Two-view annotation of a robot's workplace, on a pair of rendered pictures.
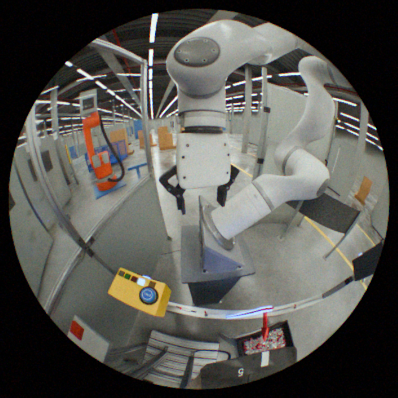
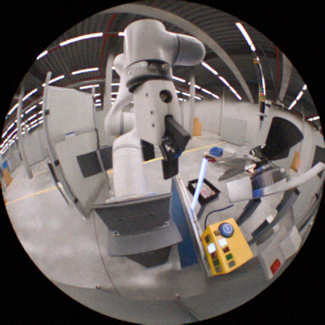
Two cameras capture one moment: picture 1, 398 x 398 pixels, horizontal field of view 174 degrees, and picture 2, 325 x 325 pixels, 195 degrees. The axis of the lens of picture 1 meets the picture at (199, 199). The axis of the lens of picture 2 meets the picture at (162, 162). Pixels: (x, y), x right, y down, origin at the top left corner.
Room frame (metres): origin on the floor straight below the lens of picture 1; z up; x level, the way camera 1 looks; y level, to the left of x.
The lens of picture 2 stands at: (0.26, 0.17, 1.34)
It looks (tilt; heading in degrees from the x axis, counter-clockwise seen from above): 26 degrees down; 256
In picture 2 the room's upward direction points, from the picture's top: straight up
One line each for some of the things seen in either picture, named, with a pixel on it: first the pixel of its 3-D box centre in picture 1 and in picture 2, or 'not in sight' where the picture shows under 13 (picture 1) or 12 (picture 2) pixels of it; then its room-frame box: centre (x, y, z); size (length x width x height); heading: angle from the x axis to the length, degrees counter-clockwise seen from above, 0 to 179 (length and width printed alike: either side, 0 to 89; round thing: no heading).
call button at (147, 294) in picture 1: (148, 294); (226, 229); (0.05, 0.13, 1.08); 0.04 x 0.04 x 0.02
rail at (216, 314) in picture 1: (249, 314); (185, 200); (0.00, -0.21, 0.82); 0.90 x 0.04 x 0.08; 81
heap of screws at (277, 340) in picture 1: (265, 345); (202, 189); (-0.18, -0.26, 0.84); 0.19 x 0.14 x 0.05; 96
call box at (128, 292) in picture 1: (141, 293); (224, 247); (0.06, 0.18, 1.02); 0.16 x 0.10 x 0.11; 81
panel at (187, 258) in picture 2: not in sight; (178, 225); (0.00, -0.21, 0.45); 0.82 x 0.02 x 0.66; 81
